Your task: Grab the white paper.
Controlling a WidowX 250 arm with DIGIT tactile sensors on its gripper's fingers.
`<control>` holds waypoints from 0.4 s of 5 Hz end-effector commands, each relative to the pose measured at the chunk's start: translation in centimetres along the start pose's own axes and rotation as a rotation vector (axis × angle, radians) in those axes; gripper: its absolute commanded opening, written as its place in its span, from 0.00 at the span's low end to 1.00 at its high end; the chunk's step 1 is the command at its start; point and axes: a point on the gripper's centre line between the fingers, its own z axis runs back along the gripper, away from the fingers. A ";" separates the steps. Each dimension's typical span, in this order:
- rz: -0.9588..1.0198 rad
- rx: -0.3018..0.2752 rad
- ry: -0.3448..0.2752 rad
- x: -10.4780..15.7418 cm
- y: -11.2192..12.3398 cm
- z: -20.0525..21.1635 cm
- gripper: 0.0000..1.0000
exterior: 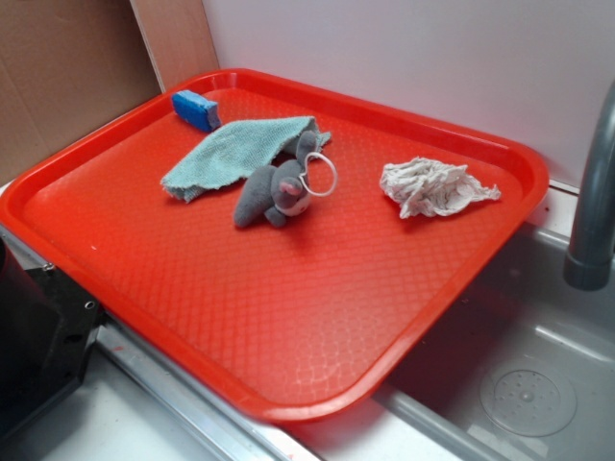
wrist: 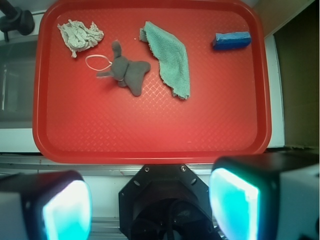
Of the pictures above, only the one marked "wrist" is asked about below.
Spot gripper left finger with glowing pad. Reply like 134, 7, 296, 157
0, 170, 93, 240

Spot grey plush toy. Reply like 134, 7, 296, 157
96, 40, 151, 97

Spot red plastic tray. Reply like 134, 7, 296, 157
32, 0, 272, 164

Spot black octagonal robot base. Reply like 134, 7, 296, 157
118, 164, 221, 240

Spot black clamp knob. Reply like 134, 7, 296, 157
0, 0, 35, 43

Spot white elastic loop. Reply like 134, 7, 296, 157
85, 54, 113, 72

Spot blue sponge block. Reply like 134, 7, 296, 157
212, 31, 252, 51

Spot crumpled white paper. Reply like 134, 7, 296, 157
57, 19, 105, 59

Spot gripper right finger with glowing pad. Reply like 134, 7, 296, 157
209, 151, 320, 240

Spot teal knitted cloth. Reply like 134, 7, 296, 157
139, 21, 191, 100

